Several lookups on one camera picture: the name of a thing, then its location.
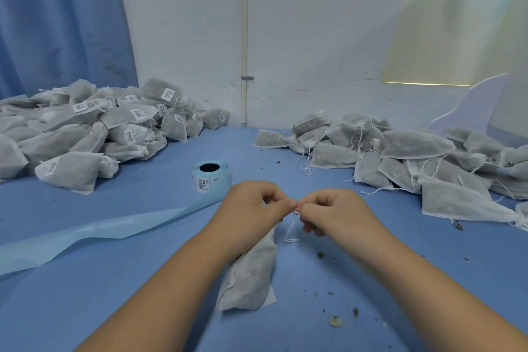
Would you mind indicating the grey pipe clamp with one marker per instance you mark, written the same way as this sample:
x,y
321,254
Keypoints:
x,y
247,78

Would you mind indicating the pile of labelled herb bags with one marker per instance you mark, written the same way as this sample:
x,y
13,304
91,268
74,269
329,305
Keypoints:
x,y
82,133

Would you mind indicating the blue curtain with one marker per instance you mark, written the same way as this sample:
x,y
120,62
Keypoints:
x,y
58,22

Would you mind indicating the white curved board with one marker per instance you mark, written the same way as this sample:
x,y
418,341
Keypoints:
x,y
478,104

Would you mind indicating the person's right forearm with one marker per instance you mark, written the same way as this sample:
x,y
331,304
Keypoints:
x,y
458,306

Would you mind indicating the blue label roll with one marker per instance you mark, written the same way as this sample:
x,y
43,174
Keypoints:
x,y
210,176

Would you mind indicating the large beige panel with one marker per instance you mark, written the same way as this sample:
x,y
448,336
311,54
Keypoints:
x,y
516,59

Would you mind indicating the dried herb crumb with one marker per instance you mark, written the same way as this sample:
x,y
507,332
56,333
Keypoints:
x,y
335,320

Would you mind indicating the white wall pipe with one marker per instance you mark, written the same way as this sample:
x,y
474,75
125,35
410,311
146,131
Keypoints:
x,y
245,34

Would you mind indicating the white drawstring pouch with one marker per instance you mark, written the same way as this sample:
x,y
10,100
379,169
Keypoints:
x,y
247,277

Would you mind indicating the pile of unlabelled herb bags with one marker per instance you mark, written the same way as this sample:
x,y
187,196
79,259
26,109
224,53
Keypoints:
x,y
404,158

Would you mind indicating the person's left forearm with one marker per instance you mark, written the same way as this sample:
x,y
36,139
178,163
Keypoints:
x,y
153,310

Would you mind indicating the person's right hand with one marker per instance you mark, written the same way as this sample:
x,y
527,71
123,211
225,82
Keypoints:
x,y
342,215

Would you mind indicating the person's left hand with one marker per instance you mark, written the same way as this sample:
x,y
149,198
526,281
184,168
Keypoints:
x,y
243,215

